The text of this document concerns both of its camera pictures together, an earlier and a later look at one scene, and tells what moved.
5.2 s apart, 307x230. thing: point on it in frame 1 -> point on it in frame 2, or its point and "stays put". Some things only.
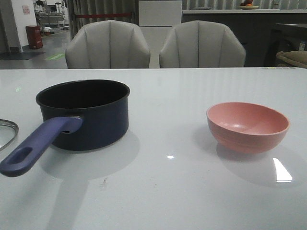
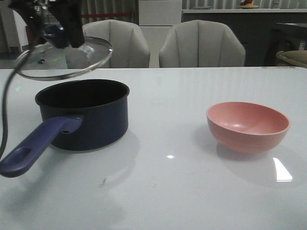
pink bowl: (246, 127) stays put
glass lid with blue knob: (3, 121) -> (56, 57)
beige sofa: (292, 58) stays put
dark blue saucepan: (78, 115) stays put
